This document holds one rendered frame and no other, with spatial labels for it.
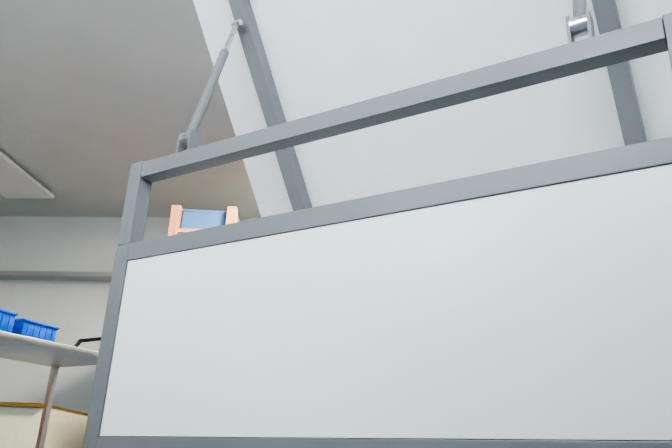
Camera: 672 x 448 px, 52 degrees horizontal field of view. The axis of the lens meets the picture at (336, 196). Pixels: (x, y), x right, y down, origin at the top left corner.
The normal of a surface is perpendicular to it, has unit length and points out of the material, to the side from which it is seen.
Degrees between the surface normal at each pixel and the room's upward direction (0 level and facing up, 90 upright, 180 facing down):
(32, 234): 90
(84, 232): 90
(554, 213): 90
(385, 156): 126
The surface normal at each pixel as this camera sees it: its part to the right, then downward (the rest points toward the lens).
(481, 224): -0.54, -0.34
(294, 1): -0.46, 0.27
